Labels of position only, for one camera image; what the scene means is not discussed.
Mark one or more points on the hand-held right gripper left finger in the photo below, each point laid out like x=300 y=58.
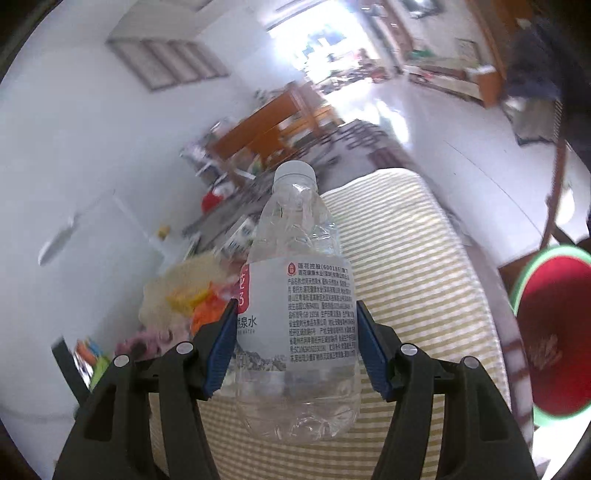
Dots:
x=221 y=350

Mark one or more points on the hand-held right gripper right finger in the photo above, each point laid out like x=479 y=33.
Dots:
x=371 y=350

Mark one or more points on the clear plastic water bottle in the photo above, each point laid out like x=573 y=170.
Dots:
x=300 y=230

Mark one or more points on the red basin with green rim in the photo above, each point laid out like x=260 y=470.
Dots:
x=554 y=323

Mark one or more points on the orange wrapper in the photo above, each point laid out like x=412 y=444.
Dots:
x=205 y=314

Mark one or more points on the pink packet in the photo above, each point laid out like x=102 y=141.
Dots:
x=147 y=341

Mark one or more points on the pale yellow plastic bag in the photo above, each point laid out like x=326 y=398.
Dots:
x=171 y=286

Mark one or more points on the yellow striped table mat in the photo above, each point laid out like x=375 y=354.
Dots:
x=415 y=277

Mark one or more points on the white drink carton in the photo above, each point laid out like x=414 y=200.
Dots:
x=238 y=237

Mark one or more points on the red round object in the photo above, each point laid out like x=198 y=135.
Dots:
x=213 y=201

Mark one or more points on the orange wooden dining chair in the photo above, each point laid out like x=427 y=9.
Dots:
x=263 y=124

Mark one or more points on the dark wooden chair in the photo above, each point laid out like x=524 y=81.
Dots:
x=556 y=184

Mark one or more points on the wooden tv cabinet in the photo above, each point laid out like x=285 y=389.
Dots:
x=457 y=81

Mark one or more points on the blue jacket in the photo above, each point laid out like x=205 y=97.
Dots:
x=535 y=60

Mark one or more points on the brown framed wall panel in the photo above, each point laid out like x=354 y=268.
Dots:
x=166 y=62

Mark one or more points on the patterned picture frame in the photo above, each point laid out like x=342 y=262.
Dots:
x=466 y=50

